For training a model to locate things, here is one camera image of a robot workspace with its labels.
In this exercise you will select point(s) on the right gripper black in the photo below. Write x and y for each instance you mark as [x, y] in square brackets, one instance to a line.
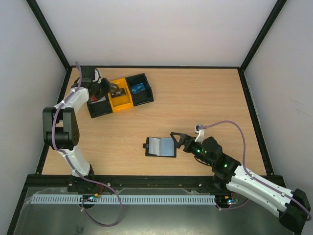
[184, 141]

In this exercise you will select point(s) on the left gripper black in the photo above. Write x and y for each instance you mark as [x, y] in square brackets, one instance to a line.
[106, 86]

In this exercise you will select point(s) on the grey vip card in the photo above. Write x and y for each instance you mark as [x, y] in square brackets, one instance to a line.
[118, 93]

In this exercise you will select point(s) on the yellow bin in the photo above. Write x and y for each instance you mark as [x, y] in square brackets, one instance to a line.
[122, 102]

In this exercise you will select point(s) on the black bin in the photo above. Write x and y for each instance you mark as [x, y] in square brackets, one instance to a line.
[145, 96]
[98, 109]

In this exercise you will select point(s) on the black card holder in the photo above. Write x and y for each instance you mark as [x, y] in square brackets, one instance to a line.
[160, 147]

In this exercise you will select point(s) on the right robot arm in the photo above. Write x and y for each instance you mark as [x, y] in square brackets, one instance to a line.
[291, 207]

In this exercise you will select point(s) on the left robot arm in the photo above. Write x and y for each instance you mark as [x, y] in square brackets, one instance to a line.
[60, 127]

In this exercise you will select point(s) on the red white card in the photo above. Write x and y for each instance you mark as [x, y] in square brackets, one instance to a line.
[95, 99]

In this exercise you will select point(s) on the blue card in bin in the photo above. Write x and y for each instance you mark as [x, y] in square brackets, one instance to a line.
[135, 89]

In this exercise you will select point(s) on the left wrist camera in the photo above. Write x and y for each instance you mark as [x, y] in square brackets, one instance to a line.
[97, 76]

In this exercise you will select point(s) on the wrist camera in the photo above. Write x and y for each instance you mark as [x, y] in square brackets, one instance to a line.
[199, 129]
[97, 76]

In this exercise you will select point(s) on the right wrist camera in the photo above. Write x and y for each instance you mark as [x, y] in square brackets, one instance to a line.
[199, 129]

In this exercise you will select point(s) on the light blue cable duct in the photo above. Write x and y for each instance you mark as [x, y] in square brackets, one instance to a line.
[124, 199]

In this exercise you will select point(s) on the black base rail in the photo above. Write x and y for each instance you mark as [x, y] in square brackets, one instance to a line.
[202, 184]

